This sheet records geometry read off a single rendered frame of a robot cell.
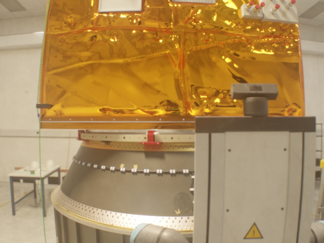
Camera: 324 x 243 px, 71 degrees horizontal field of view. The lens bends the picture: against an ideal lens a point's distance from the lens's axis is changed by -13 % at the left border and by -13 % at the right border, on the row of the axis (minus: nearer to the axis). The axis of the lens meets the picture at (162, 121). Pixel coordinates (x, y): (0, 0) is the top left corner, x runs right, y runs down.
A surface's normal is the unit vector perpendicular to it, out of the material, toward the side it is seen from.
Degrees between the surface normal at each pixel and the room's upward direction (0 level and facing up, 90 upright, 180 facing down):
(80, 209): 43
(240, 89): 61
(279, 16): 90
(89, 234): 90
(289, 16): 90
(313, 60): 90
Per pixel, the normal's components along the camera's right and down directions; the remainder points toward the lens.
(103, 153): -0.51, -0.49
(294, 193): -0.14, -0.03
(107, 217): -0.26, -0.75
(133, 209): -0.22, -0.49
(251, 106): -0.69, -0.02
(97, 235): 0.89, -0.01
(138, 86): 0.11, -0.09
